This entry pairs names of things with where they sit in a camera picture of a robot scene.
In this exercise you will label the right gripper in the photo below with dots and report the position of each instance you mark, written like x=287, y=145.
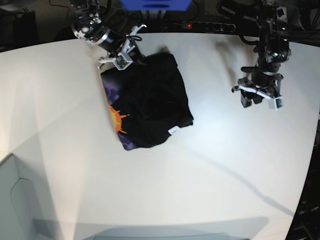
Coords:
x=114, y=43

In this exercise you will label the blue plastic box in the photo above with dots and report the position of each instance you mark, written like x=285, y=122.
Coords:
x=168, y=5

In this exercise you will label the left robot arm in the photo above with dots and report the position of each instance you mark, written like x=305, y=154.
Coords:
x=273, y=44

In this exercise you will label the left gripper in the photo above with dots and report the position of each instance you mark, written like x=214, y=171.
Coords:
x=263, y=82

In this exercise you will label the black T-shirt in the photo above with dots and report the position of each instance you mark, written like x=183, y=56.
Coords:
x=147, y=103

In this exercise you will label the black power strip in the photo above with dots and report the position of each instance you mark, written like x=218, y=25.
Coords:
x=207, y=27

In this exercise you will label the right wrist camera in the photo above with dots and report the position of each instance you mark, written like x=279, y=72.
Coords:
x=122, y=61

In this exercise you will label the black equipment box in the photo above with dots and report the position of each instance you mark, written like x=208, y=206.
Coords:
x=24, y=29

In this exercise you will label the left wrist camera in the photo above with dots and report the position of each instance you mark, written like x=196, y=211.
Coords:
x=276, y=103

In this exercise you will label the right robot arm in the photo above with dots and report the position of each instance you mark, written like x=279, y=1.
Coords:
x=90, y=26

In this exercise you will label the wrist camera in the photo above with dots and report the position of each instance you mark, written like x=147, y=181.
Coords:
x=276, y=103
x=122, y=61

